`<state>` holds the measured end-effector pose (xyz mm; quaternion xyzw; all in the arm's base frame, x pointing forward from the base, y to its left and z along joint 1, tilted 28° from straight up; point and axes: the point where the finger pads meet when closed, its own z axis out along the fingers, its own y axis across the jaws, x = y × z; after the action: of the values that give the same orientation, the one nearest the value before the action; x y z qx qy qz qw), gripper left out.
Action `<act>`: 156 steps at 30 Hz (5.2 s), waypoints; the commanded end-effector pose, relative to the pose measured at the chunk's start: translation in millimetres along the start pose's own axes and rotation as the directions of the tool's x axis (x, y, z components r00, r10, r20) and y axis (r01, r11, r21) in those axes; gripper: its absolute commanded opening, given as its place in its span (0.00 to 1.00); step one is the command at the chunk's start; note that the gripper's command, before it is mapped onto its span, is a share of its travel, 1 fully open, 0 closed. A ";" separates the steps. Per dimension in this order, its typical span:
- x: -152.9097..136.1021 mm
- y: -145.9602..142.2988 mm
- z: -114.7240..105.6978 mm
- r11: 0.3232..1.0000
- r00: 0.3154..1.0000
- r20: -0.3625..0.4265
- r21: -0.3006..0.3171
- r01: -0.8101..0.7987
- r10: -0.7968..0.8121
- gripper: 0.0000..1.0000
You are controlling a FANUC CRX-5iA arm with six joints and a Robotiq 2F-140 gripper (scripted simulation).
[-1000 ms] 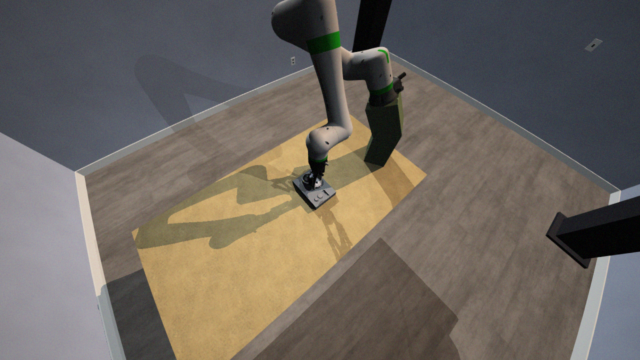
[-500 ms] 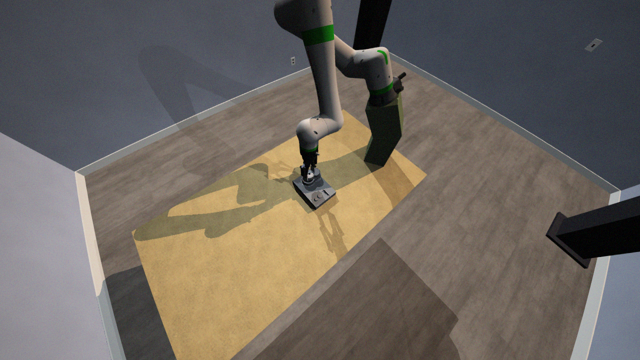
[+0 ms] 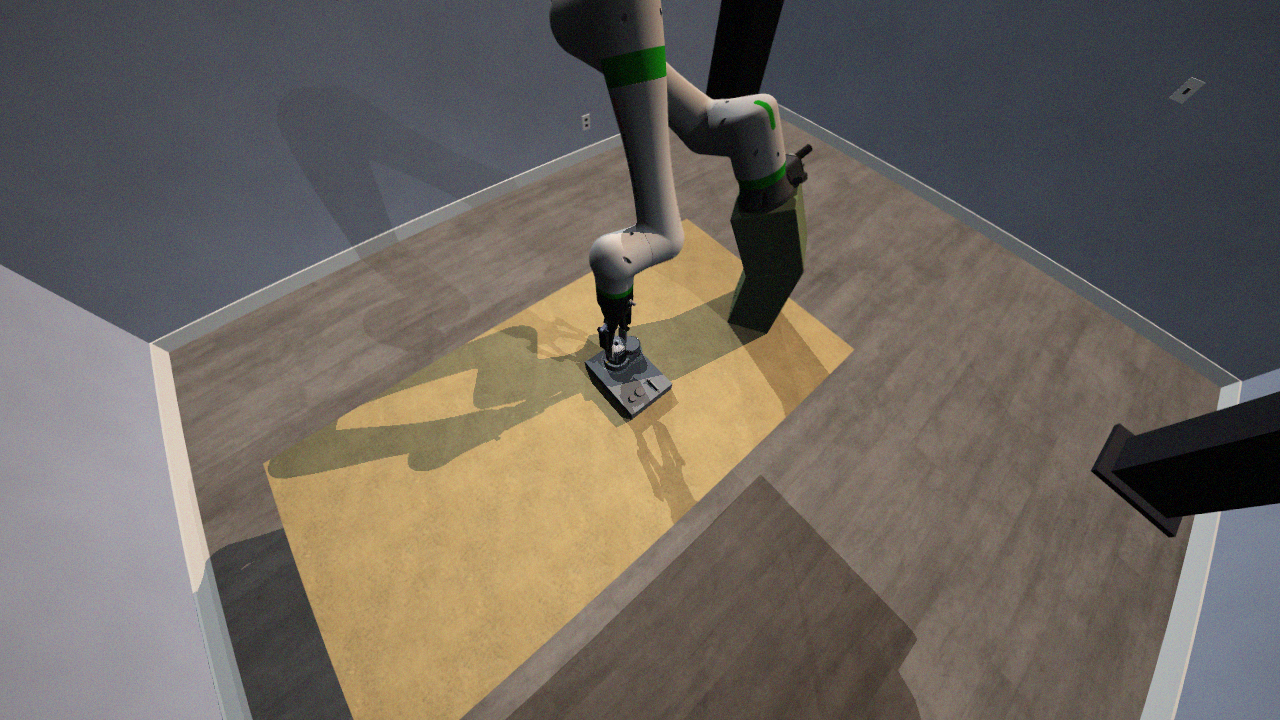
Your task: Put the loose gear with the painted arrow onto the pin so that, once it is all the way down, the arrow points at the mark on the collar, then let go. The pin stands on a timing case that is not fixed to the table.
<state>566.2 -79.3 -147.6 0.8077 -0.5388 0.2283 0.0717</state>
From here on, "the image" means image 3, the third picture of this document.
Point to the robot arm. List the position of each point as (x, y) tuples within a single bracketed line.
[(647, 96)]

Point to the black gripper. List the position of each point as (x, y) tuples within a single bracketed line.
[(611, 322)]

